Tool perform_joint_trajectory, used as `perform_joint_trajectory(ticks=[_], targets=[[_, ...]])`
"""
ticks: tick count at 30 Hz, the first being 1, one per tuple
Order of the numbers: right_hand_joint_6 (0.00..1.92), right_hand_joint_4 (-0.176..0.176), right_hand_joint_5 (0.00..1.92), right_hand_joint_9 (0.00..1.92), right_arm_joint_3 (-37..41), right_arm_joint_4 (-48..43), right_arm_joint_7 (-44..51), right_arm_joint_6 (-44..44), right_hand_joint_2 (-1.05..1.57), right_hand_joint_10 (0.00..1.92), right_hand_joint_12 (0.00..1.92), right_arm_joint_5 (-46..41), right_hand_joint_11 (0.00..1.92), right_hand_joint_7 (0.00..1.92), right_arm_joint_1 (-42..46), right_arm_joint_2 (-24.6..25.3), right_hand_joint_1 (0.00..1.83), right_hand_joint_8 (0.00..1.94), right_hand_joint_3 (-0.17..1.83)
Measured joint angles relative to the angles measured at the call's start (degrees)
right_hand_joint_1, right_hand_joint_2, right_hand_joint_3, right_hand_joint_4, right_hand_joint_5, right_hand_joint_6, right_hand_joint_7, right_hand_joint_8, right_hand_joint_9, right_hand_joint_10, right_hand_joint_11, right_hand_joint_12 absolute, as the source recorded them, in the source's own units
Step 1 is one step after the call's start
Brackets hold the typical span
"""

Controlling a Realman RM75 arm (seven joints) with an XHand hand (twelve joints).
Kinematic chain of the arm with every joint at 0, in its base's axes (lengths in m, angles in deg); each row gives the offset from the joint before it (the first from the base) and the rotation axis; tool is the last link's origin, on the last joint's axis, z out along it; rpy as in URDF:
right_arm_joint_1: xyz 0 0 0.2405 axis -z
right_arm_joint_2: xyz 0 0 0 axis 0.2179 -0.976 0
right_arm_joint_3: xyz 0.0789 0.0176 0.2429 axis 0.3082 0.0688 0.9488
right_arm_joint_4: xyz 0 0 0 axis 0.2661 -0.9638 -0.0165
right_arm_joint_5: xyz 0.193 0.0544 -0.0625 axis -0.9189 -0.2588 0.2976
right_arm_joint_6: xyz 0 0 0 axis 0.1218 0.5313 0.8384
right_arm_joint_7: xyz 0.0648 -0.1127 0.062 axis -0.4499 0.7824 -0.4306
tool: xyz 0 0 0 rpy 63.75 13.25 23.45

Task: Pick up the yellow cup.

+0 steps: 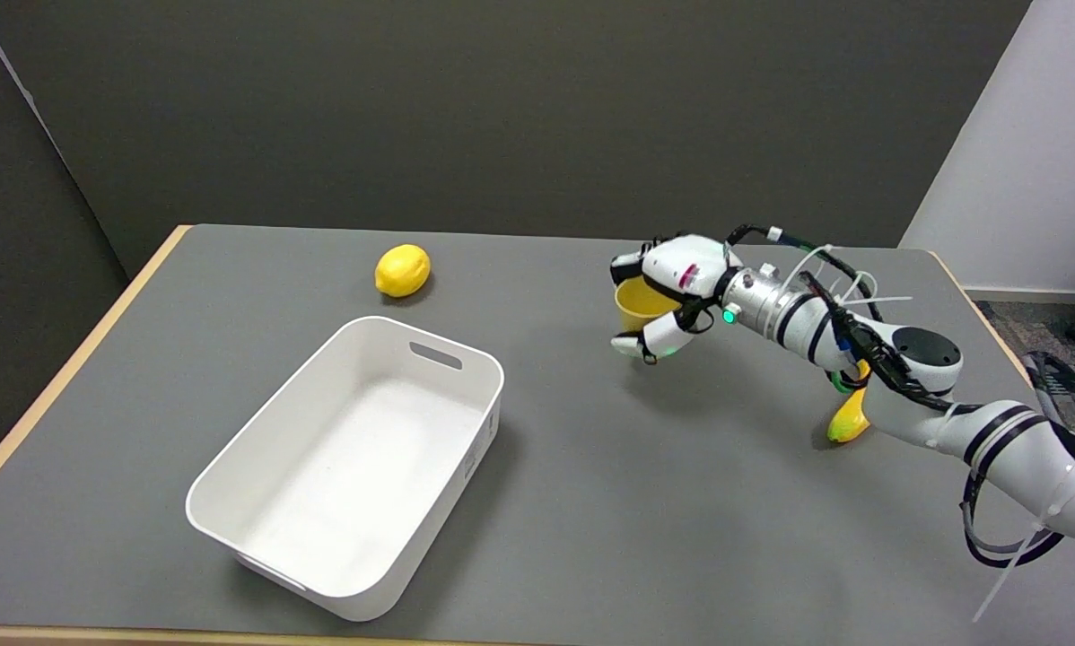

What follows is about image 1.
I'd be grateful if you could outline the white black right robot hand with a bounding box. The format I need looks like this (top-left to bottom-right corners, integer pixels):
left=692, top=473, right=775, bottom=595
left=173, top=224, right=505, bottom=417
left=609, top=234, right=745, bottom=365

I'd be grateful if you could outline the yellow plastic cup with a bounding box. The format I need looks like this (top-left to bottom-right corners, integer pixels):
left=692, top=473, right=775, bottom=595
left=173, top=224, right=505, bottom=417
left=614, top=275, right=682, bottom=335

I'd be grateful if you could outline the yellow banana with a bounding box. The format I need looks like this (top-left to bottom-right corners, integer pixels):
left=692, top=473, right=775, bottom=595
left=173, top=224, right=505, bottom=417
left=826, top=359, right=872, bottom=444

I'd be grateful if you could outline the yellow lemon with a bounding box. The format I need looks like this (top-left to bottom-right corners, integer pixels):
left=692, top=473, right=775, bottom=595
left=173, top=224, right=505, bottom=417
left=374, top=244, right=433, bottom=299

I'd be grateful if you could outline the white plastic storage bin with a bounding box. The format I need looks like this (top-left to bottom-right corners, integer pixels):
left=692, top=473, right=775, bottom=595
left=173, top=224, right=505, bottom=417
left=186, top=315, right=505, bottom=623

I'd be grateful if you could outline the black cable bundle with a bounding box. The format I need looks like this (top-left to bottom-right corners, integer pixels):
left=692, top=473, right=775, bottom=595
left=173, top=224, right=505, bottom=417
left=724, top=223, right=1075, bottom=569

